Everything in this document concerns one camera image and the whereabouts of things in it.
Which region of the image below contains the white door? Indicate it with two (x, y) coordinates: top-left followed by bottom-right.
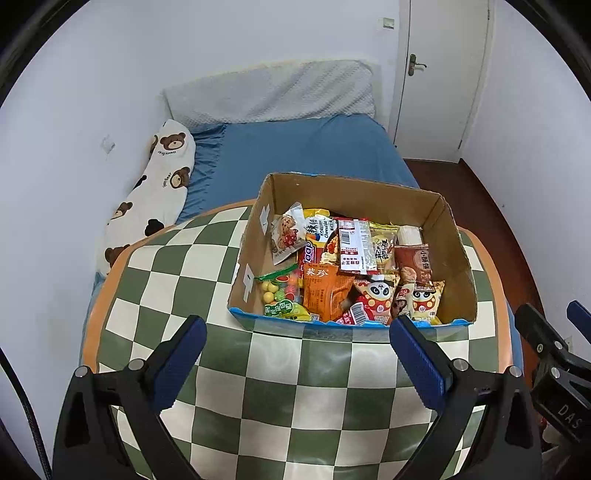
(397, 0), (490, 160)

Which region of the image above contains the long red white sachet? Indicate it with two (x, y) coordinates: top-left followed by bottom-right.
(337, 218), (377, 274)

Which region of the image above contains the bear print pillow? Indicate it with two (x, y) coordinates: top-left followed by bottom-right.
(95, 119), (197, 278)

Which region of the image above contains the brown snack packet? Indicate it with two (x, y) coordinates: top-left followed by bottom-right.
(394, 244), (435, 284)

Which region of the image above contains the grey pillow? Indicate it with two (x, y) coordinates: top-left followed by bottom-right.
(163, 59), (376, 124)

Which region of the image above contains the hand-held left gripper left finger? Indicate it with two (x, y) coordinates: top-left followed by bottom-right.
(52, 315), (208, 480)

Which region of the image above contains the brown cardboard box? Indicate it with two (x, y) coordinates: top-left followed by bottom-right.
(227, 172), (478, 344)

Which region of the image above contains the yellow red noodle packet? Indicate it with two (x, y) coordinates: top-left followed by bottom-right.
(298, 209), (370, 278)

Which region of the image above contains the yellow pastry packet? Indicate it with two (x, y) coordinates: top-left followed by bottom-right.
(367, 222), (400, 273)

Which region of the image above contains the green candy packet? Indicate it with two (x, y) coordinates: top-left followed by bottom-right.
(256, 264), (321, 321)

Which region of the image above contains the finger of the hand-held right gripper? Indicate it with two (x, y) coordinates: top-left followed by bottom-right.
(567, 300), (591, 344)
(514, 303), (572, 366)

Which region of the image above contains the white striped packet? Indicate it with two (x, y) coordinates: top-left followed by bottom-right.
(396, 225), (424, 247)

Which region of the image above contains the panda print snack packet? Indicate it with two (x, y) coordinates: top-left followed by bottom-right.
(409, 281), (446, 324)
(353, 274), (402, 324)

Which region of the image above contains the blue bed sheet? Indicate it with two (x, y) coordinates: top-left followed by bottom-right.
(174, 113), (421, 224)

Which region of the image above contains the orange snack packet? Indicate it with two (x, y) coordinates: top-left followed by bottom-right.
(301, 263), (356, 323)

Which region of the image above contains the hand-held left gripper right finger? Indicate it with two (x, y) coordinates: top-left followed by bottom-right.
(389, 316), (542, 480)

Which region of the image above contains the black cable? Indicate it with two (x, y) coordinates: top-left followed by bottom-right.
(0, 348), (54, 480)

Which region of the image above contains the cookie packet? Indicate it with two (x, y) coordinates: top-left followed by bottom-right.
(270, 202), (308, 266)

